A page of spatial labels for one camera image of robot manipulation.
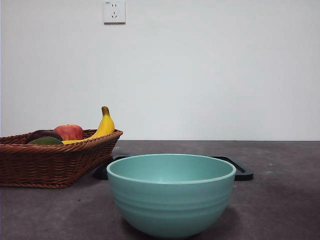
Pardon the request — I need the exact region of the green avocado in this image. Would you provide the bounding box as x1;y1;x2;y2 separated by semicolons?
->
27;136;64;146

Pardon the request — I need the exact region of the black rectangular tray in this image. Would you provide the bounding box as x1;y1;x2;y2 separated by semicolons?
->
92;154;254;182

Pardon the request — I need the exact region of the red-orange apple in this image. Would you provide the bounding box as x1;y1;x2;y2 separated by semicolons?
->
52;124;85;141

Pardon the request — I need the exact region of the white wall power socket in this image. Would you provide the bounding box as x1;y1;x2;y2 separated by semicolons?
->
103;0;126;25

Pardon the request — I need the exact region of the dark red apple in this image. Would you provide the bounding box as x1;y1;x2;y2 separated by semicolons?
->
25;129;64;145

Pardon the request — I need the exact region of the teal bowl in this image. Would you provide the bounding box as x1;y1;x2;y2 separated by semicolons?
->
106;153;237;239

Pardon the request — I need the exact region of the brown wicker basket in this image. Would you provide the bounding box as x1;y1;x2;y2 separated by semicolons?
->
0;129;124;189

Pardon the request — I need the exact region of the yellow banana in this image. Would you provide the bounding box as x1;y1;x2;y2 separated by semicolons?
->
61;105;116;145

